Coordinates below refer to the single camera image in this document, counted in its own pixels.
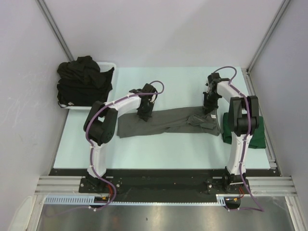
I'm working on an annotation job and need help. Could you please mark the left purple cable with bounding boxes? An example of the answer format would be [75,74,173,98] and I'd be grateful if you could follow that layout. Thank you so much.
[44,80,166,218]

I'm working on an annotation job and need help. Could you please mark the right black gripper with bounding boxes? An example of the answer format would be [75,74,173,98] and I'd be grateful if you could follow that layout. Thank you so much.
[204,91,221,115]

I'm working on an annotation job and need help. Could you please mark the light blue cable duct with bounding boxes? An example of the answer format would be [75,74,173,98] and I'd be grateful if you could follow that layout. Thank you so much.
[45,195,226,206]

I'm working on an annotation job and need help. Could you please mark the grey t shirt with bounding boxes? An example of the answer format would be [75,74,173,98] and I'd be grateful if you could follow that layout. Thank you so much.
[116,106,220,138]

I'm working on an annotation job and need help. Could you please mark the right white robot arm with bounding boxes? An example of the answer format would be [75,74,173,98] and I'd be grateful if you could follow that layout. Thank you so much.
[203,73,259,194]

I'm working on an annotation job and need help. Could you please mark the green folded t shirt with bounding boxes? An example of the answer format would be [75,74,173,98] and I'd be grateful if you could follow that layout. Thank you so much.
[222,113,266,149]

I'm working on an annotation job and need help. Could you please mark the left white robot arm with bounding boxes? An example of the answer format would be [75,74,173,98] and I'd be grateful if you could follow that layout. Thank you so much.
[83,83,163,193]

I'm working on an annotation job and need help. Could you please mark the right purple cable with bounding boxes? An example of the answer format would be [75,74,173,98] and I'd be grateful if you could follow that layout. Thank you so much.
[213,66,265,212]

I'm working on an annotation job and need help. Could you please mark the aluminium frame rail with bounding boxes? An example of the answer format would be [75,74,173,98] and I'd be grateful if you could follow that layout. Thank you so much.
[35,176,297,196]

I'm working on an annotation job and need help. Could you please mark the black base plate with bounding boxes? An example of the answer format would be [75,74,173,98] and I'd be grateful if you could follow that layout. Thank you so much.
[49,169,281,203]

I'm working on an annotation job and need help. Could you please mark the purple cable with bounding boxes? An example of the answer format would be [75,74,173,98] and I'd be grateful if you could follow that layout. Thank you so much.
[213,66,265,212]
[44,80,166,218]

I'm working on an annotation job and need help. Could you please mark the black t shirts pile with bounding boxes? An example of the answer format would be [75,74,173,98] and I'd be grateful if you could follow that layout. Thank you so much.
[57,55,115,106]

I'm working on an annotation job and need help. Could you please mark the white plastic basket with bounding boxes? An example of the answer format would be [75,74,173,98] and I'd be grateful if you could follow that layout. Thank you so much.
[58,62,116,110]

